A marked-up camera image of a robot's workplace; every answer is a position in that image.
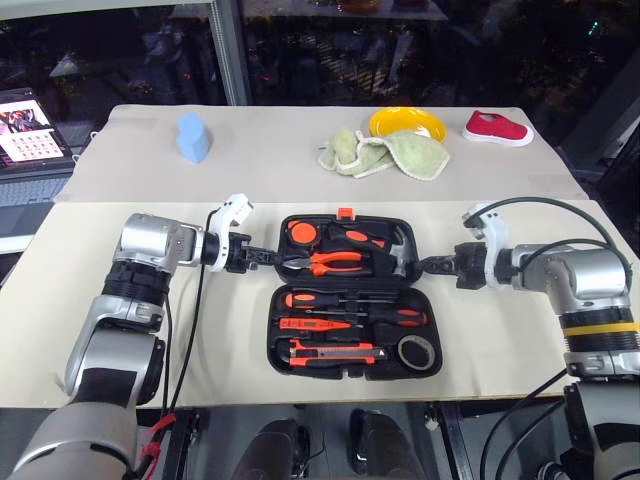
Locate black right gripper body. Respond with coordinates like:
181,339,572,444
453,242,490,292

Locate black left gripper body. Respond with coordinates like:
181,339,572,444
224,232,262,274

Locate Phillips screwdriver orange black handle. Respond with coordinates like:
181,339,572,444
305,307,427,326

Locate black plastic tool case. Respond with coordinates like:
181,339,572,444
266,207,444,382

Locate orange black tape measure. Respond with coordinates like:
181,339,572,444
285,218,319,248

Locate orange voltage tester pen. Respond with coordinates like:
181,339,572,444
277,316,366,333

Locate beige table cover sheet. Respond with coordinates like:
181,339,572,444
0,199,640,410
63,103,605,205

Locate black electrical tape roll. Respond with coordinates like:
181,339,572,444
397,335,436,372

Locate green cloth white trim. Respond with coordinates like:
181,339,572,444
316,128,397,179
358,130,451,181

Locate orange black utility knife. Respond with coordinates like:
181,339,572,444
288,338,388,369

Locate blue sponge block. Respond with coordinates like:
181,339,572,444
176,112,212,165

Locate red shoe white sole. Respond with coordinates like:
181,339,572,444
462,109,535,148

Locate yellow plate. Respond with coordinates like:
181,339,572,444
368,107,448,144

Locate open laptop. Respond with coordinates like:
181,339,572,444
0,87,77,254

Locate claw hammer orange black handle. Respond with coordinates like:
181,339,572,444
327,222,418,278

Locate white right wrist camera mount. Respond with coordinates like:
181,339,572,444
462,202,512,290

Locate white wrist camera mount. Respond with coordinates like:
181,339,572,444
462,202,512,290
204,192,254,274

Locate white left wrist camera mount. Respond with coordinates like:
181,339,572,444
204,192,254,274

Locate flathead screwdriver orange black handle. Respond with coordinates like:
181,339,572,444
283,292,382,309

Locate orange black handled pliers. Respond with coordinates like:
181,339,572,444
282,251,365,278

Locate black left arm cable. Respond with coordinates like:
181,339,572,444
149,209,217,480

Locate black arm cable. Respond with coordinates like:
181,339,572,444
149,209,217,480
474,196,624,281

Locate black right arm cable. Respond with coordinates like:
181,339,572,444
474,196,624,281

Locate black cable loop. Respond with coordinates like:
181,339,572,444
481,368,572,480

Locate black table frame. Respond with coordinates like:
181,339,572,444
423,402,464,480

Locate red cable tie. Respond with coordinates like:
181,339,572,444
138,412,177,462

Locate grey metal post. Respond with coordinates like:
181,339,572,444
207,0,254,108

